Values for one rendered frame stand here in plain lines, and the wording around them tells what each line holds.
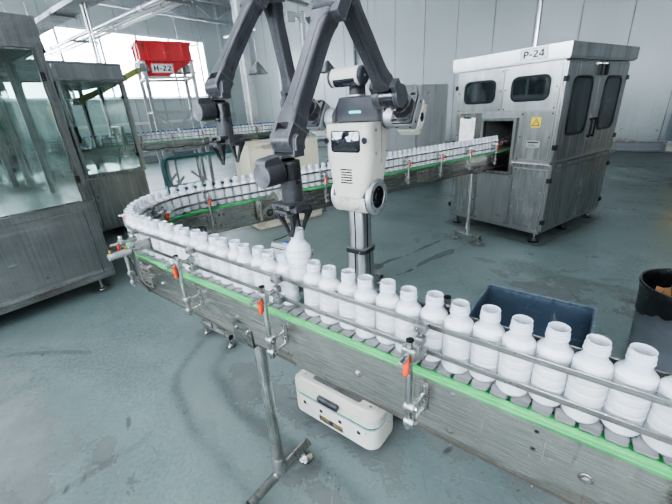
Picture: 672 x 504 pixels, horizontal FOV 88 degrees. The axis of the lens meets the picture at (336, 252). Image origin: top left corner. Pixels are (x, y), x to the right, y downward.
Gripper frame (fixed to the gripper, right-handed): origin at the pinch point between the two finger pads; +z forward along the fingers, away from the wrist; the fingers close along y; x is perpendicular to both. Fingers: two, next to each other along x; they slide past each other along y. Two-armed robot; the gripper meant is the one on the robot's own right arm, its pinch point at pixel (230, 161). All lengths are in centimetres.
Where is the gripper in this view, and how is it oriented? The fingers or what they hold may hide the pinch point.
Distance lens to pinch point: 137.5
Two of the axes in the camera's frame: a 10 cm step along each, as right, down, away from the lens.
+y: -6.0, 3.4, -7.2
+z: 0.6, 9.2, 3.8
